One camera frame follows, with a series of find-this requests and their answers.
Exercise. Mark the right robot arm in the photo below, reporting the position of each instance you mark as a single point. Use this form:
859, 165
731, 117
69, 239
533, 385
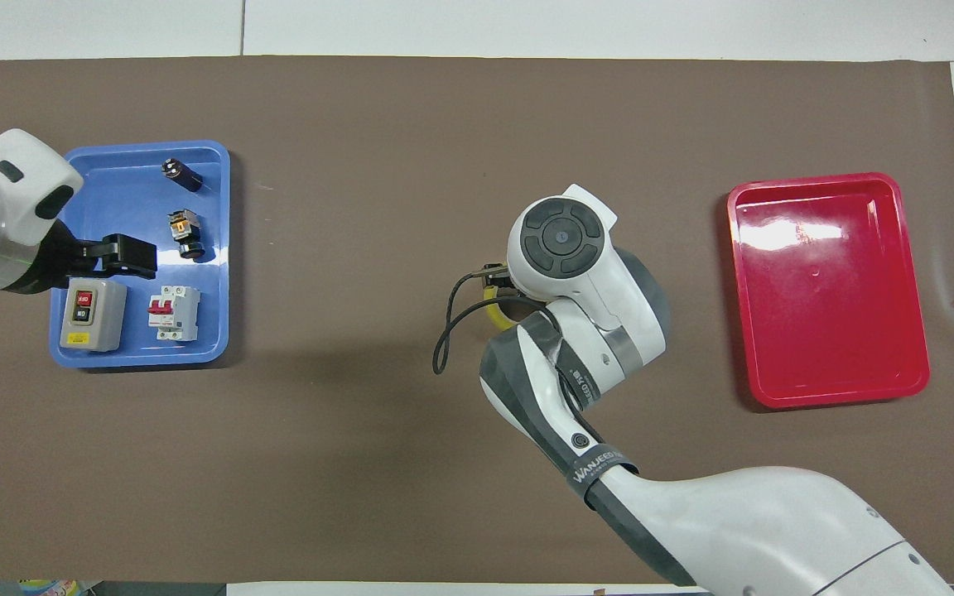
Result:
692, 521

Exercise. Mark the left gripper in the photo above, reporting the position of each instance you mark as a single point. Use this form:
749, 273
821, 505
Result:
55, 261

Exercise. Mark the red plastic tray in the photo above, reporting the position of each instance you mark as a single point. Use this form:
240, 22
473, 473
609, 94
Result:
825, 290

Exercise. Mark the white circuit breaker red lever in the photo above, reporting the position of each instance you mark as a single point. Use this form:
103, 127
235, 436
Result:
175, 314

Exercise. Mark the blue plastic tray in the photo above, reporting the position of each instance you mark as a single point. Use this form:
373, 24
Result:
133, 207

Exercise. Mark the black cylindrical push button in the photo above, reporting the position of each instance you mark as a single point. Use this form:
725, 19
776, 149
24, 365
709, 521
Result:
182, 174

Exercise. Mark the grey switch box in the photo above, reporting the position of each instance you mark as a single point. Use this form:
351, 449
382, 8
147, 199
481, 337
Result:
96, 319

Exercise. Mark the yellow tape roll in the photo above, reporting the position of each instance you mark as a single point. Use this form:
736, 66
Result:
497, 317

